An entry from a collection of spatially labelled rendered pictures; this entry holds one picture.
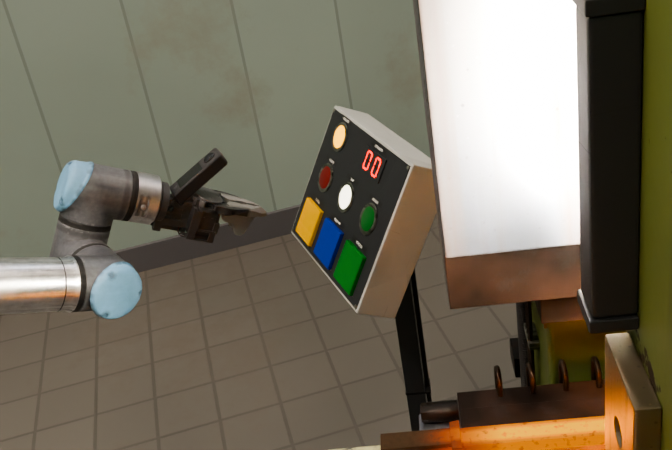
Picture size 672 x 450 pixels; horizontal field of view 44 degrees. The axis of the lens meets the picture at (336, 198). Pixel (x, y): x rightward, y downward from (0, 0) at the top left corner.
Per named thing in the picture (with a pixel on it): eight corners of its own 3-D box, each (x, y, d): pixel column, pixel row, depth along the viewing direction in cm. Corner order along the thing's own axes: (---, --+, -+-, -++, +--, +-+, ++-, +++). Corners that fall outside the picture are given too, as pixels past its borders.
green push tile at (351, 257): (348, 295, 145) (362, 257, 143) (332, 276, 152) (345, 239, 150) (357, 296, 146) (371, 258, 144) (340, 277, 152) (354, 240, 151)
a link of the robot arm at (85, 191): (49, 205, 147) (61, 151, 146) (119, 217, 153) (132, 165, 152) (56, 220, 139) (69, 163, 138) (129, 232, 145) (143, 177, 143)
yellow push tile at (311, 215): (307, 246, 162) (320, 211, 160) (294, 230, 169) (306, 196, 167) (315, 247, 163) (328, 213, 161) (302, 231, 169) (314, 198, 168)
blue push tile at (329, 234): (326, 269, 154) (340, 233, 152) (312, 251, 160) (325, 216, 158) (335, 271, 155) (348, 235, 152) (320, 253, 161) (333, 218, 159)
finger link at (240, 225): (258, 235, 161) (213, 227, 157) (267, 207, 160) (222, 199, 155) (263, 242, 159) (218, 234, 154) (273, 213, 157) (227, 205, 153)
